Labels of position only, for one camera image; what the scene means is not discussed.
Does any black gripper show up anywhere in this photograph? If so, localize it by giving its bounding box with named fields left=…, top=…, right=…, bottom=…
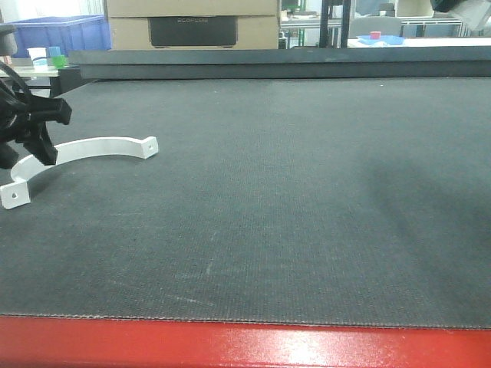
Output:
left=1, top=61, right=72, bottom=169

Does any white PVC pipe clamp half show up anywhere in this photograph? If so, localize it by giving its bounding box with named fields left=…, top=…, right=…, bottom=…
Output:
left=1, top=136, right=159, bottom=210

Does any green small cup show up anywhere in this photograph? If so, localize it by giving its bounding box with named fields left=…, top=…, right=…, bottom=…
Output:
left=51, top=55, right=68, bottom=69

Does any white paper cup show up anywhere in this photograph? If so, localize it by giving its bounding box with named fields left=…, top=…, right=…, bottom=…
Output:
left=27, top=48, right=48, bottom=71

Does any blue plastic crate background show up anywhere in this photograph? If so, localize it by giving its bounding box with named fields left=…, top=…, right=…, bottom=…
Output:
left=10, top=15, right=111, bottom=58

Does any cardboard box with black print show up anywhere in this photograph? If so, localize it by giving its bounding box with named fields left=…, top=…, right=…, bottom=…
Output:
left=104, top=0, right=280, bottom=51

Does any dark grey table mat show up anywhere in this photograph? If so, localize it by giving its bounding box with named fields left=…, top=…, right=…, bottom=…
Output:
left=1, top=77, right=490, bottom=329

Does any blue tray with red cube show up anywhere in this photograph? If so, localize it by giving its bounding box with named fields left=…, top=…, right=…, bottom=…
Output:
left=357, top=34, right=405, bottom=45

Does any dark raised board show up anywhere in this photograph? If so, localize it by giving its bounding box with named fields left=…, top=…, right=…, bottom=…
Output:
left=69, top=46, right=490, bottom=81

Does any black vertical post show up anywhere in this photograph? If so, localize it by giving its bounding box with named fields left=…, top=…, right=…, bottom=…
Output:
left=318, top=0, right=352, bottom=48

